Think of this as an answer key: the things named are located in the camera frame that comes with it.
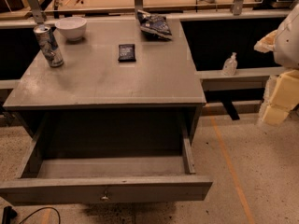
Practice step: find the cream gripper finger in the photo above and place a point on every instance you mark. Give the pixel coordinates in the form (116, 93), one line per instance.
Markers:
(267, 43)

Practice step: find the dark blue rxbar wrapper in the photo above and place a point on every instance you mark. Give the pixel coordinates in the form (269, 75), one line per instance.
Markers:
(126, 53)

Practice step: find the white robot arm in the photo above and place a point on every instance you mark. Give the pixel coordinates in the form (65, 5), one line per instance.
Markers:
(284, 41)

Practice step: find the open grey top drawer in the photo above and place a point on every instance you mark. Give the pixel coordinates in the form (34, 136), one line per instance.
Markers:
(136, 158)

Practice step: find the metal drawer knob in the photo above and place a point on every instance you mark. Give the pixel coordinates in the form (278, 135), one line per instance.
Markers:
(104, 197)

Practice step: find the blue chip bag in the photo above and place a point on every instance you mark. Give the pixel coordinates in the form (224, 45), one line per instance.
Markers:
(155, 25)

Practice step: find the grey wooden cabinet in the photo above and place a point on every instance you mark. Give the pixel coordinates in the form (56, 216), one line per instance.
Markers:
(163, 73)

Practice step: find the white ceramic bowl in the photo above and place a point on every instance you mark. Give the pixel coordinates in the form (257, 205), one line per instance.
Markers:
(72, 28)

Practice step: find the silver blue drink can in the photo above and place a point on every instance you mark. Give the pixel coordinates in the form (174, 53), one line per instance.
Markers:
(48, 45)

